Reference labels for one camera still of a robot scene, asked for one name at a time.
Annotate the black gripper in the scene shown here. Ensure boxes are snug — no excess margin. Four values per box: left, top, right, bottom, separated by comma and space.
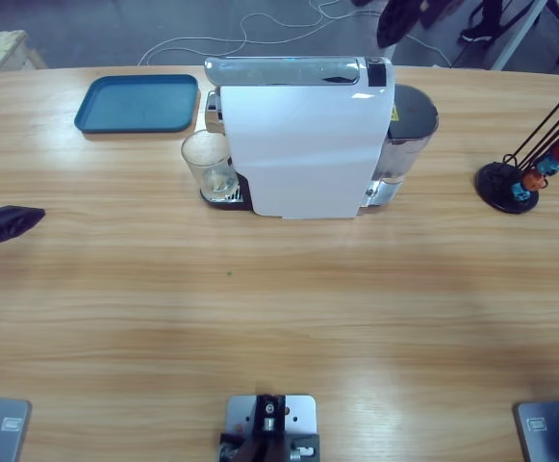
353, 0, 461, 49

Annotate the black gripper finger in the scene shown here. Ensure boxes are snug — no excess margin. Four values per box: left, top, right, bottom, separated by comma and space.
0, 205, 46, 254

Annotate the silver coffee machine lever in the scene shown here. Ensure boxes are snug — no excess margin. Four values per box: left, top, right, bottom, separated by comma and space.
204, 56, 363, 87

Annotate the clear drinking glass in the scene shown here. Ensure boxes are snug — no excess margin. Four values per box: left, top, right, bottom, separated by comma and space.
180, 129, 241, 202

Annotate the white capsule coffee machine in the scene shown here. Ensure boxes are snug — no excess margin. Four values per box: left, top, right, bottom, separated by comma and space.
200, 56, 440, 221

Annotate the orange coffee capsule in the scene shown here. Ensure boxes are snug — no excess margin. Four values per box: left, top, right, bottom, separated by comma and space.
521, 170, 547, 193

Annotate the white metal table leg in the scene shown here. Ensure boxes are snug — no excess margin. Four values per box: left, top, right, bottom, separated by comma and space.
492, 0, 548, 72
383, 36, 408, 63

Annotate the black sneaker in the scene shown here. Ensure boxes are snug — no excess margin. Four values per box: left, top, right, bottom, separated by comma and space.
460, 26, 505, 44

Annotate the water tank with black lid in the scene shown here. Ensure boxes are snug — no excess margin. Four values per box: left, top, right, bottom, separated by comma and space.
379, 84, 440, 187

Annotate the dark trouser leg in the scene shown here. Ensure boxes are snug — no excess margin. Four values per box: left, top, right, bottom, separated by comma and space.
479, 0, 507, 33

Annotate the light wooden crate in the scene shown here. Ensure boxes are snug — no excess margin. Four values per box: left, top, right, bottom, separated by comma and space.
0, 29, 49, 77

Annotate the blue plastic tray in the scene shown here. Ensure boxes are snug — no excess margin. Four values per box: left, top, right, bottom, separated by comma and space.
73, 73, 200, 135

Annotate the black capsule holder with rods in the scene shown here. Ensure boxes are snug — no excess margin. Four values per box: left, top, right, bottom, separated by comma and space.
473, 80, 559, 214

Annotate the white floor cable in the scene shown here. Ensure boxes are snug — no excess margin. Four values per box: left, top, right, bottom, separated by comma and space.
137, 0, 453, 68

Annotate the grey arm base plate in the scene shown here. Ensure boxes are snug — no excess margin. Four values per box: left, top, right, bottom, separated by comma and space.
514, 395, 559, 462
0, 395, 33, 462

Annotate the grey camera mount plate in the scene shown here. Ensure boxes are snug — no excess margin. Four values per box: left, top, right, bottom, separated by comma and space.
218, 394, 321, 462

